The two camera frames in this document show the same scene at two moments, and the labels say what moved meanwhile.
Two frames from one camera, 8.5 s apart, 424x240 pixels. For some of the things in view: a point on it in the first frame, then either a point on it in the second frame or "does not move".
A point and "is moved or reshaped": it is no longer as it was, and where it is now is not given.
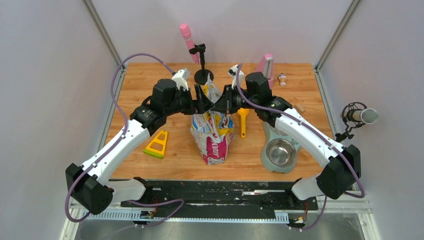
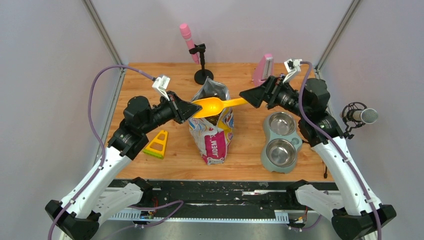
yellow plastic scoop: (243, 112) is moved or reshaped
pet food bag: (212, 131) does not move
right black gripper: (224, 104) -> (269, 89)
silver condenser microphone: (357, 113) does not move
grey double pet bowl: (280, 152) does not move
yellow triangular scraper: (157, 146) does not move
